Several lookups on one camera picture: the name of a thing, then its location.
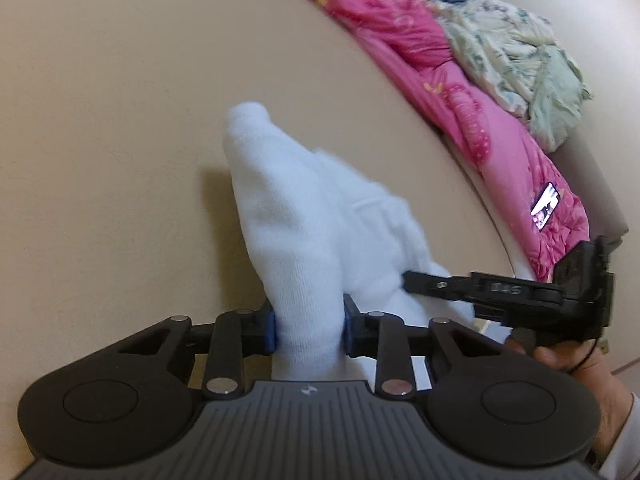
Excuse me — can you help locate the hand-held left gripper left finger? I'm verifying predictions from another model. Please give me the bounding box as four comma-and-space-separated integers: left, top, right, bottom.
116, 300, 279, 401

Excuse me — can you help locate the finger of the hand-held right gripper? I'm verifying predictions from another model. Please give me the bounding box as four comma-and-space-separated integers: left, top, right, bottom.
401, 269, 474, 307

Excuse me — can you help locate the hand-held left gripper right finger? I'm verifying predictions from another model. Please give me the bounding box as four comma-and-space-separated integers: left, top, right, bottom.
343, 293, 507, 401

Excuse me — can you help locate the white towel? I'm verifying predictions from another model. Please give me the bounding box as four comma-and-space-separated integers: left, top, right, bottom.
222, 102, 477, 393

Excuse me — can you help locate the person's right forearm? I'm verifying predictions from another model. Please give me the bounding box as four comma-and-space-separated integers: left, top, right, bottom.
597, 392, 640, 480

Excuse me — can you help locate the person's right hand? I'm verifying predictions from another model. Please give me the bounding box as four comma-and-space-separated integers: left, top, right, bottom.
508, 337, 631, 458

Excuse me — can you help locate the pale green floral cloth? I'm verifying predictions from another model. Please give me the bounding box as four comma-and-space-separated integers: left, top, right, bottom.
425, 0, 594, 154

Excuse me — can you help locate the pink floral blanket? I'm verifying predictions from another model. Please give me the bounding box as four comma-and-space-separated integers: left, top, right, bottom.
274, 0, 592, 283

